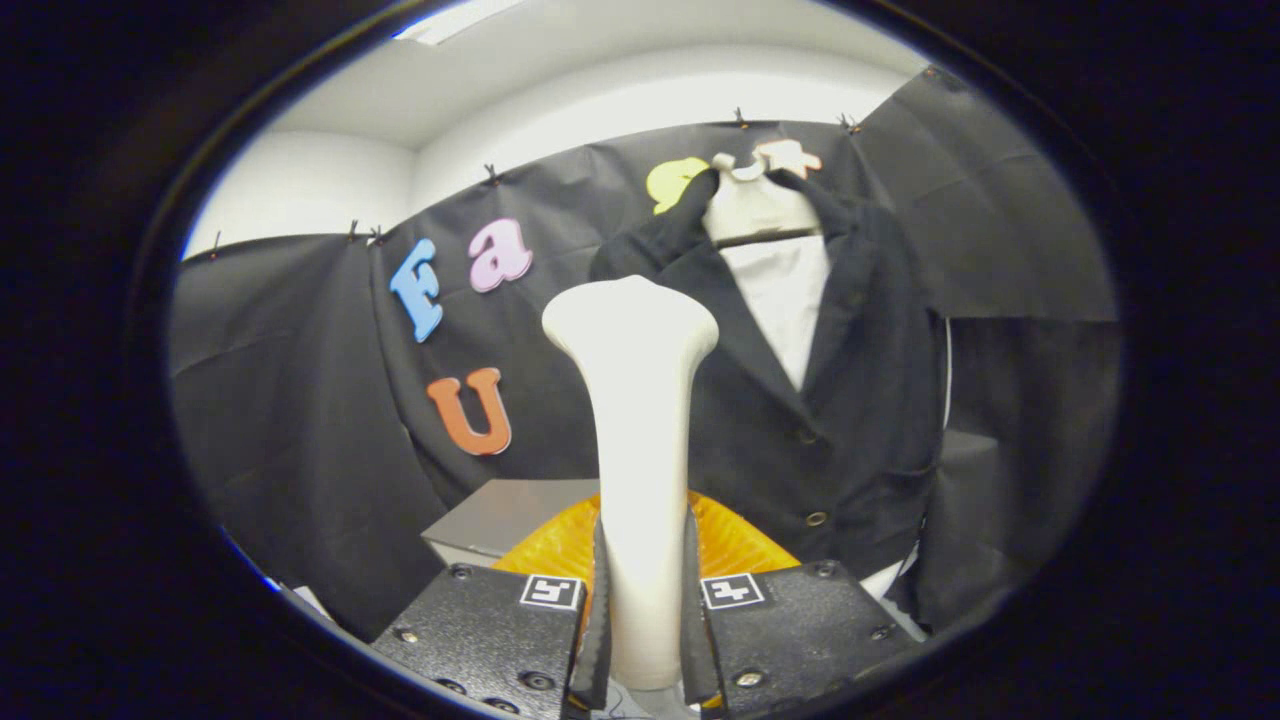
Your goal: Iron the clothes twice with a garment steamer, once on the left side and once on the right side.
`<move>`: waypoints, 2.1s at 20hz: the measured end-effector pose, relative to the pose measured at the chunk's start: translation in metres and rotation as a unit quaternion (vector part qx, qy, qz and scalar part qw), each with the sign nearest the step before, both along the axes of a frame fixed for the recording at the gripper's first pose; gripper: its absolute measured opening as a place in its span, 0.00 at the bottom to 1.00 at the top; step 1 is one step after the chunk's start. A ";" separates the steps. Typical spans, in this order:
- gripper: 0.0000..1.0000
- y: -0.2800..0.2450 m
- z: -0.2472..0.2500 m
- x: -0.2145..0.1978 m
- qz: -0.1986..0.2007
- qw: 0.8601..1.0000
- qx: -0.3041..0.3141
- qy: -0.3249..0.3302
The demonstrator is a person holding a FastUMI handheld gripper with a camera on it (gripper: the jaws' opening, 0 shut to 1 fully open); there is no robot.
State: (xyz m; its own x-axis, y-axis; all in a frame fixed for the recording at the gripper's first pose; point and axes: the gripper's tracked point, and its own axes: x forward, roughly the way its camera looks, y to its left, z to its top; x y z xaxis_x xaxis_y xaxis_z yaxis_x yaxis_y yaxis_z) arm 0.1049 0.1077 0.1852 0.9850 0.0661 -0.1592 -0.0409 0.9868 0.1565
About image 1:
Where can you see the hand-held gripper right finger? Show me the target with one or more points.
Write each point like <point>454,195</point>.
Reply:
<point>790,630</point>

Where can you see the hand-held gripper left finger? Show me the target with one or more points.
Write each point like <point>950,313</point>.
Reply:
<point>490,640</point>

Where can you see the white garment steamer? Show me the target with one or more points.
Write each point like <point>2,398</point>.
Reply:
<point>640,450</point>

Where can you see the black blazer jacket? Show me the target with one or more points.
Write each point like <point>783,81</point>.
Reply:
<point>850,400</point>

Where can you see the white shirt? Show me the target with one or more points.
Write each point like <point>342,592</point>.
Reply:
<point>785,300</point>

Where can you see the black backdrop cloth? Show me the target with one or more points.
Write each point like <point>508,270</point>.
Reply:
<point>300,400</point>

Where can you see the white plastic hanger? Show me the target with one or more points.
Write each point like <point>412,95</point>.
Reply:
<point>750,205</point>

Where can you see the row of black clips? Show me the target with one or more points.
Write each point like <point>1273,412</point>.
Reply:
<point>490,175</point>

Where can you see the ceiling light panel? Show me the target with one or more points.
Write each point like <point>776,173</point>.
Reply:
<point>455,22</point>

